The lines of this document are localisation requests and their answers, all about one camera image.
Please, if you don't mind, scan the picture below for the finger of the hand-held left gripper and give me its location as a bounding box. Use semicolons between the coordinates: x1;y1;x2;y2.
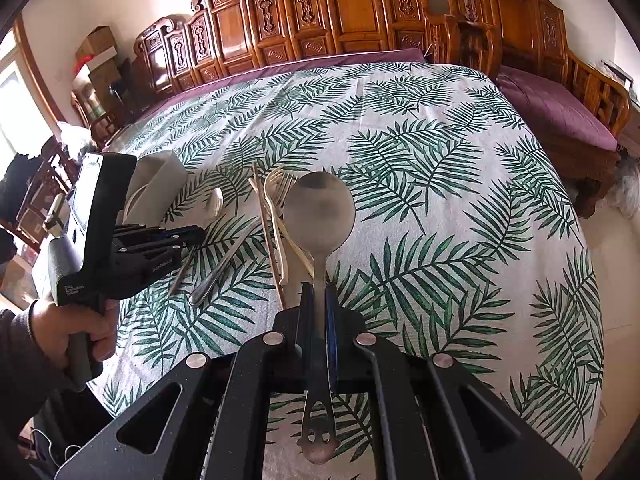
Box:
112;240;198;301
114;225;207;253

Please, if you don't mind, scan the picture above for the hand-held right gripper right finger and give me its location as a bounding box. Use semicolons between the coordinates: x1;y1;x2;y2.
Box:
325;285;583;480

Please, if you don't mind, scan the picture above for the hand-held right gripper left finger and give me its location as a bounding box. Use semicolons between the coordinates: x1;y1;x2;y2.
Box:
55;282;321;480

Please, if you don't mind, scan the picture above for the wooden chopstick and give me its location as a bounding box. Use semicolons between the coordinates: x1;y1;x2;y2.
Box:
168;252;198;297
248;176;281;286
251;162;287;311

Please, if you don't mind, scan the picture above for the cream plastic spoon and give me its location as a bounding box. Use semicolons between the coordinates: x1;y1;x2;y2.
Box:
200;187;224;223
122;182;153;224

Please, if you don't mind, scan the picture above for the grey rectangular metal container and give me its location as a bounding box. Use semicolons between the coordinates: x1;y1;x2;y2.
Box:
122;149;190;227

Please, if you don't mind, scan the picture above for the slim stainless steel utensil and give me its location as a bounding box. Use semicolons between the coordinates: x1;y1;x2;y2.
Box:
189;216;263;307

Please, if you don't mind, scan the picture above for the cream plastic fork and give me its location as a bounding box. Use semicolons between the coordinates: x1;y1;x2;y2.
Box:
272;170;315;278
264;167;292;285

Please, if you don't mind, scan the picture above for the large stainless steel spoon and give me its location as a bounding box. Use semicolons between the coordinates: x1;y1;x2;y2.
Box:
282;171;357;465

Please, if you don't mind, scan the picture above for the person's left forearm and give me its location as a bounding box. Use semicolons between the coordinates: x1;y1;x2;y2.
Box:
0;307;68;461

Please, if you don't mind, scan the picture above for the person's left hand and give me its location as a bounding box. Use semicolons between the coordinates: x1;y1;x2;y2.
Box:
27;297;121;363

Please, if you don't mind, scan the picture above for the dark wooden chair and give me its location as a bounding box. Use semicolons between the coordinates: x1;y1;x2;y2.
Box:
15;137;81;252

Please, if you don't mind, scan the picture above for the clear plastic bag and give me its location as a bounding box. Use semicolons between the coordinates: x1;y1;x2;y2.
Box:
57;121;96;152

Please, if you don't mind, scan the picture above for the white cardboard box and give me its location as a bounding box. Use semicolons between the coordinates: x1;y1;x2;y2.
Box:
72;50;121;79

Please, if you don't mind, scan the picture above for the brown cardboard box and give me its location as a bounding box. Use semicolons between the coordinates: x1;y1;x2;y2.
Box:
75;26;117;61

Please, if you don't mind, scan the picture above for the leaf print tablecloth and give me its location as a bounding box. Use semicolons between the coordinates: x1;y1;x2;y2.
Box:
87;62;606;480

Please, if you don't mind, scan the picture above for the long carved wooden sofa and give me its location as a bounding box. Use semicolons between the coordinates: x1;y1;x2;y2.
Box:
132;0;461;102

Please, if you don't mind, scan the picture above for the short purple seat cushion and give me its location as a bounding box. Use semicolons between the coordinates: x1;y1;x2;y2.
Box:
495;65;619;151

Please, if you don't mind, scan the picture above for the grey feather duster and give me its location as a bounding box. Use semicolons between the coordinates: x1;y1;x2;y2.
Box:
617;160;640;217

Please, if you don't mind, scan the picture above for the carved wooden armchair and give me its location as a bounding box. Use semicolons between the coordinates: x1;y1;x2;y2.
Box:
442;0;633;218

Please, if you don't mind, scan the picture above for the wooden window frame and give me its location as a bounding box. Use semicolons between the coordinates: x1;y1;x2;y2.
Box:
0;17;66;132

